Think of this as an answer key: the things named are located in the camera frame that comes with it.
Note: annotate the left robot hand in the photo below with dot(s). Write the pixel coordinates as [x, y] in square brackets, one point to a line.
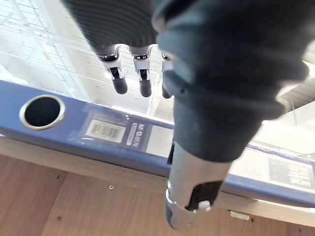
[221, 73]

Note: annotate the blue file box folder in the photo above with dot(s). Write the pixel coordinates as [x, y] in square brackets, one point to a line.
[118, 137]

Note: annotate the light wood cabinet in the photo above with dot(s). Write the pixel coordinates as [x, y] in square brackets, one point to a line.
[73, 194]

